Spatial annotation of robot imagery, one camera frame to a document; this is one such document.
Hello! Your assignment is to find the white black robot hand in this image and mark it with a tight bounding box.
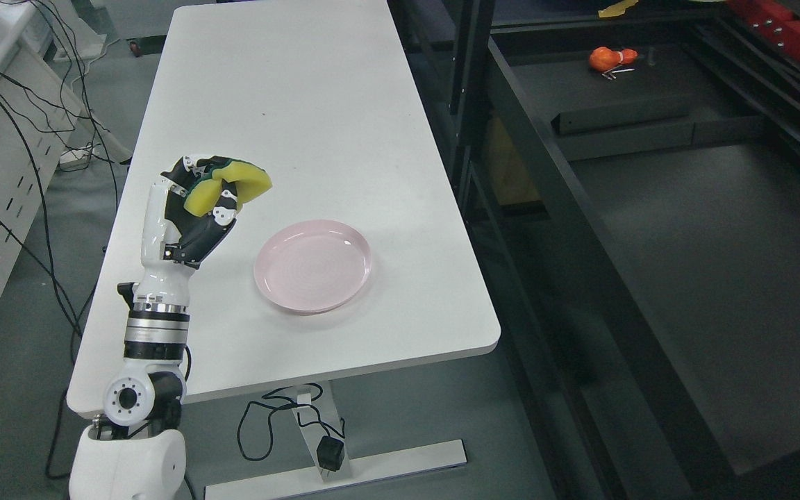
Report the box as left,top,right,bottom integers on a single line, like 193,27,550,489
127,154,243,313

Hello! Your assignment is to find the green yellow sponge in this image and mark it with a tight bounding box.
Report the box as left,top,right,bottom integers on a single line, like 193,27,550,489
183,156,272,217

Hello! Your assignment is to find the orange toy on shelf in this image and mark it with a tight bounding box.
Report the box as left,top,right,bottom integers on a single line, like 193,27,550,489
588,47,639,80

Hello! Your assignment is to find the black metal shelf rack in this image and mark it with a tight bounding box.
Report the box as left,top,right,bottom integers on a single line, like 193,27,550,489
388,1,800,499

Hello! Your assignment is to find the white power strip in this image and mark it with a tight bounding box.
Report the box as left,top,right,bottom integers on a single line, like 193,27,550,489
58,147,98,170

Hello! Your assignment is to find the pink round plate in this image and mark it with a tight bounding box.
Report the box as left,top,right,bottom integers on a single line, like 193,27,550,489
253,219,374,314

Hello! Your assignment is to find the white table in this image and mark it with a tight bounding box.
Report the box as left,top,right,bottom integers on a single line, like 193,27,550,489
67,1,501,418

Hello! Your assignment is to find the black plug adapter on floor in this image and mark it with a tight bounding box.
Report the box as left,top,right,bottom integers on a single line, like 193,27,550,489
315,435,346,474

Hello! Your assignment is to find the yellow tape piece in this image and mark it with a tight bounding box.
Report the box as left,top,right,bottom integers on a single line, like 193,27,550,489
597,0,640,19

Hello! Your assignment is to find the red metal beam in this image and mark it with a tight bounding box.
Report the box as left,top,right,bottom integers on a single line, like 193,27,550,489
726,1,800,64

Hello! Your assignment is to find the black cable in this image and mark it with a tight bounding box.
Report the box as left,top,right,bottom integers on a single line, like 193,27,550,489
0,62,119,338

